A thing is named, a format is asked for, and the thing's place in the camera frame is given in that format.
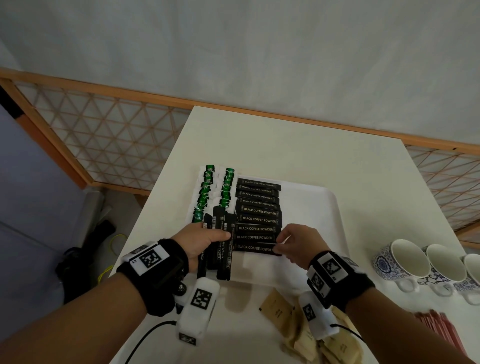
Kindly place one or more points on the row of black coffee packets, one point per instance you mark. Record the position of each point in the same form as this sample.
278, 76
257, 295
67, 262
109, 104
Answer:
258, 212

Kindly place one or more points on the black stick sachet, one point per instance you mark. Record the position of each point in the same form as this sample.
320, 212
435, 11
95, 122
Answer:
226, 262
202, 262
217, 219

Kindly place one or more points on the person's left hand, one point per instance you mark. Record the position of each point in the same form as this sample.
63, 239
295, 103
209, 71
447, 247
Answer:
193, 243

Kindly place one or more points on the person's right hand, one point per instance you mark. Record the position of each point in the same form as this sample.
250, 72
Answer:
305, 245

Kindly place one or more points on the stack of red packets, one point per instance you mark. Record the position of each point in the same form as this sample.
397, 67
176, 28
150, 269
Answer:
444, 332

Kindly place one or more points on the wooden lattice screen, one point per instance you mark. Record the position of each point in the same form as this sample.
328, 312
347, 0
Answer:
112, 131

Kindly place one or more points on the person's left forearm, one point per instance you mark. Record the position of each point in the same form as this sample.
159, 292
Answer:
75, 318

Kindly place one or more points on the person's right forearm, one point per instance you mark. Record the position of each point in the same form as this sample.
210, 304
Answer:
405, 330

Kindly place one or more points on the pile of tan paper sachets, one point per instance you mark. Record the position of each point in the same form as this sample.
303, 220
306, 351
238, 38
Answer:
279, 311

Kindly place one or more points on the row of green sachets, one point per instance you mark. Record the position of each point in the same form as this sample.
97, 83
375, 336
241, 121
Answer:
204, 195

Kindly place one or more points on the person's right thumb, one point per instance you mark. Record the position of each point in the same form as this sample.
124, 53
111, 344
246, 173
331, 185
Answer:
283, 250

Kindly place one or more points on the black bag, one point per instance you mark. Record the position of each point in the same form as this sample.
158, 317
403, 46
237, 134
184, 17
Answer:
80, 262

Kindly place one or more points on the white tray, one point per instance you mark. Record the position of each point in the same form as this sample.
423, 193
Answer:
311, 210

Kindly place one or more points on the person's left thumb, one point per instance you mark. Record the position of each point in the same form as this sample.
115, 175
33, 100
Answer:
215, 236

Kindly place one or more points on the blue patterned white mug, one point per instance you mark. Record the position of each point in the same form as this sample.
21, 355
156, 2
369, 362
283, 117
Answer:
397, 264
471, 277
440, 270

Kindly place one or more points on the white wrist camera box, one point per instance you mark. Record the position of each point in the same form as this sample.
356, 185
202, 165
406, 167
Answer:
198, 311
317, 318

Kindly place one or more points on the black coffee powder packet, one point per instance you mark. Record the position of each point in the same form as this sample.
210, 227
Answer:
255, 248

